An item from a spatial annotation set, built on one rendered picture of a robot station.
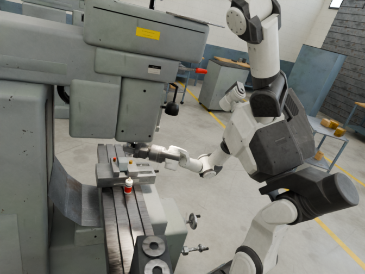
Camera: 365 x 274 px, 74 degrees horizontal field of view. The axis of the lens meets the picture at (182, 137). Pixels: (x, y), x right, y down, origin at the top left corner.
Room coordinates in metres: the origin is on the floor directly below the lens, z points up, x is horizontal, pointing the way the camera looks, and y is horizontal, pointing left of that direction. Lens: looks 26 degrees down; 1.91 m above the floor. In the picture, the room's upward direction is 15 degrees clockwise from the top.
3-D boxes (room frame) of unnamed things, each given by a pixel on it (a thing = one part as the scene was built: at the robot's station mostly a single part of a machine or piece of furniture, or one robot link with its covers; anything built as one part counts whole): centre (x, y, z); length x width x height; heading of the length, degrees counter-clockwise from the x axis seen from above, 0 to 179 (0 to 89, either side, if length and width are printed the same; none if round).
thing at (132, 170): (1.24, 0.26, 1.00); 0.15 x 0.06 x 0.04; 28
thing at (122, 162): (1.21, 0.31, 1.03); 0.06 x 0.05 x 0.06; 28
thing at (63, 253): (1.10, 0.23, 0.41); 0.81 x 0.32 x 0.60; 116
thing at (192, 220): (1.31, -0.20, 0.61); 0.16 x 0.12 x 0.12; 116
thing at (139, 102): (1.08, 0.26, 1.47); 0.21 x 0.19 x 0.32; 26
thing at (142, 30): (1.08, 0.26, 1.81); 0.47 x 0.26 x 0.16; 116
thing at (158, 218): (1.09, 0.25, 0.77); 0.50 x 0.35 x 0.12; 116
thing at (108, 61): (1.07, 0.29, 1.68); 0.34 x 0.24 x 0.10; 116
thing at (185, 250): (1.20, -0.29, 0.49); 0.22 x 0.06 x 0.06; 116
